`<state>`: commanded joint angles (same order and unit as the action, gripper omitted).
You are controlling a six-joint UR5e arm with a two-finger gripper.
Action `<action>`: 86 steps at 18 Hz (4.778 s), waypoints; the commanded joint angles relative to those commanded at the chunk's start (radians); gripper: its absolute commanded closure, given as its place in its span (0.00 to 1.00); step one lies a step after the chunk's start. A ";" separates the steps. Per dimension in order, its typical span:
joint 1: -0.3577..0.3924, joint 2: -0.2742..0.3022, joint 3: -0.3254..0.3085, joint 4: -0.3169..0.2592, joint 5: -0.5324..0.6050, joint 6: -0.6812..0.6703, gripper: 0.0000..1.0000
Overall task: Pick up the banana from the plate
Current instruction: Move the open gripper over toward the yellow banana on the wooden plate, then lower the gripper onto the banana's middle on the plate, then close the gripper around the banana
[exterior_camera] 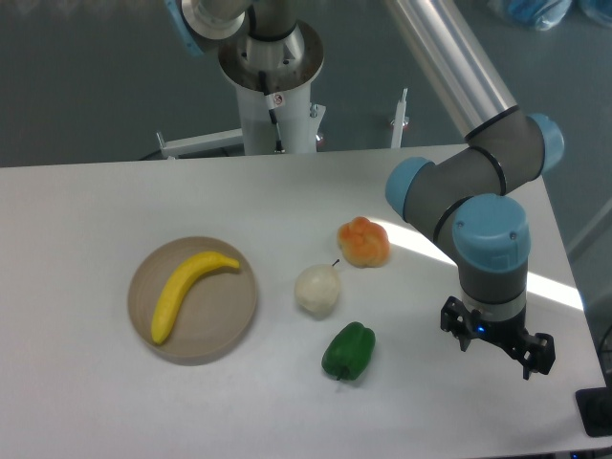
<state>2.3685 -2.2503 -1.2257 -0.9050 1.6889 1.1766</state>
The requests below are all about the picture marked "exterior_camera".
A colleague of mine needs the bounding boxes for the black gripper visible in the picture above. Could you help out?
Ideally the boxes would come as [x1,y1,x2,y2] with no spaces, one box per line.
[440,296,555,381]

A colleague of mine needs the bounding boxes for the yellow banana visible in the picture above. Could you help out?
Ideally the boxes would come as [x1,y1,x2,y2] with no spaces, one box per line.
[150,251,240,345]

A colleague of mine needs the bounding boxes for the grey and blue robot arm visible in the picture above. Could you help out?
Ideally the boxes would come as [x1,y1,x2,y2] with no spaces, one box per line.
[166,1,564,376]

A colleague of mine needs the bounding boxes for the round beige plate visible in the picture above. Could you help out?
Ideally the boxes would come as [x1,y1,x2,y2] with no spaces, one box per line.
[127,237,257,365]

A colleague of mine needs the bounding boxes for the black device at edge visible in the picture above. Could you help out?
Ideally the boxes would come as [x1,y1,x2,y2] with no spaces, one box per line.
[575,387,611,438]

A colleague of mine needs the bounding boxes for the green bell pepper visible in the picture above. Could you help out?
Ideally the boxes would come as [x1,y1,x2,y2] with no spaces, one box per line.
[321,321,376,382]

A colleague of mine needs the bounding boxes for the orange bread roll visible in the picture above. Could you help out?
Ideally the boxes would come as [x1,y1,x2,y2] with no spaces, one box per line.
[337,216,390,268]

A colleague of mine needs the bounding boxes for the white pear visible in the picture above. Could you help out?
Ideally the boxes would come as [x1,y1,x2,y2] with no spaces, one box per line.
[294,259,341,319]

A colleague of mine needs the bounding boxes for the blue plastic bag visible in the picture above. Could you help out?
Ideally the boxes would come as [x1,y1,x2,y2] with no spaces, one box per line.
[487,0,611,32]

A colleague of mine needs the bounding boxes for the white right bracket bar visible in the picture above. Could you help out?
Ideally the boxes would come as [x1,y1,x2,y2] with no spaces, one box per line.
[390,88,409,149]

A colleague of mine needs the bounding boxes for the white bracket bar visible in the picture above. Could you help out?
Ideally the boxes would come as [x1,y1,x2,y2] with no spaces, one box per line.
[156,128,243,159]
[390,88,409,149]

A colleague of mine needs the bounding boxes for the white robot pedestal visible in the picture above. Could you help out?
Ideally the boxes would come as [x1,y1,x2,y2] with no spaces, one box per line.
[219,21,325,156]

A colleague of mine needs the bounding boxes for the white left bracket bar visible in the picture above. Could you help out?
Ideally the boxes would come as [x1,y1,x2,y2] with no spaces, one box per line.
[156,128,243,159]

